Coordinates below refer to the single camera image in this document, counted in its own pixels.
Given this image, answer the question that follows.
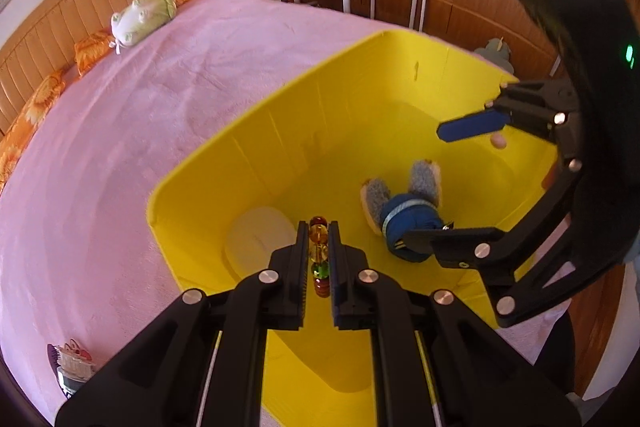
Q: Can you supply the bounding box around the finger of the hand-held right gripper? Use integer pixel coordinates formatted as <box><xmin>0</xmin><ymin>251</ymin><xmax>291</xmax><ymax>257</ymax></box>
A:
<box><xmin>436</xmin><ymin>78</ymin><xmax>582</xmax><ymax>148</ymax></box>
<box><xmin>402</xmin><ymin>157</ymin><xmax>626</xmax><ymax>329</ymax></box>

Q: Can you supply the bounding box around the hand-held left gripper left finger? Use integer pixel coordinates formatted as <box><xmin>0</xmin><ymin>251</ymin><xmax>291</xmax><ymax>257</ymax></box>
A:
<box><xmin>54</xmin><ymin>221</ymin><xmax>311</xmax><ymax>427</ymax></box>

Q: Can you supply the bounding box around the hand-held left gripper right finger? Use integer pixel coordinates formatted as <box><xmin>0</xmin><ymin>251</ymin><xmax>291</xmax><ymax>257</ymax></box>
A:
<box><xmin>327</xmin><ymin>221</ymin><xmax>583</xmax><ymax>427</ymax></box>

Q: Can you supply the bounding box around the colourful bead string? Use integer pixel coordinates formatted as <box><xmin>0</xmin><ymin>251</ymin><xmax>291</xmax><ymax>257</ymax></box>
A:
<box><xmin>308</xmin><ymin>216</ymin><xmax>332</xmax><ymax>298</ymax></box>

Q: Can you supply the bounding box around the white round compact case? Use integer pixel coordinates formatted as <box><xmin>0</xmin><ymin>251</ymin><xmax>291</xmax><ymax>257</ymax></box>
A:
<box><xmin>224</xmin><ymin>206</ymin><xmax>297</xmax><ymax>280</ymax></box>

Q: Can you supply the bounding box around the blue plush hair clip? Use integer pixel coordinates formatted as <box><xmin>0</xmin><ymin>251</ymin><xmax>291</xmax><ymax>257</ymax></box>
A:
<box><xmin>360</xmin><ymin>158</ymin><xmax>456</xmax><ymax>264</ymax></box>

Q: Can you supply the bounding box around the yellow plastic bin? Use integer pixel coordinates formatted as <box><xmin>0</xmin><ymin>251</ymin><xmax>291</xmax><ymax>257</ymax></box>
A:
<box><xmin>146</xmin><ymin>30</ymin><xmax>568</xmax><ymax>427</ymax></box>

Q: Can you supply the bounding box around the navy powder puff case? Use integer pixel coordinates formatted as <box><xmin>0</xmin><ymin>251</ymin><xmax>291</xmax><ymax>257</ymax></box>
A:
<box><xmin>56</xmin><ymin>367</ymin><xmax>93</xmax><ymax>400</ymax></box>

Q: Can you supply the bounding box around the grey green plush toy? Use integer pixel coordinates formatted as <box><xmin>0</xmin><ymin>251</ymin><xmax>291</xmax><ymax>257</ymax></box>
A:
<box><xmin>472</xmin><ymin>38</ymin><xmax>516</xmax><ymax>75</ymax></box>

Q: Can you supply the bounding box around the clear plastic hair claw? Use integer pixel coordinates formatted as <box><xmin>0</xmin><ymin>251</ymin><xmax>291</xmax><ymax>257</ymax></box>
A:
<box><xmin>55</xmin><ymin>339</ymin><xmax>96</xmax><ymax>380</ymax></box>

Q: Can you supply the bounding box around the cabbage plush toy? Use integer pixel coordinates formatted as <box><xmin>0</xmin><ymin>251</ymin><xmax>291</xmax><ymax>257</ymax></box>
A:
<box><xmin>111</xmin><ymin>0</ymin><xmax>178</xmax><ymax>52</ymax></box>

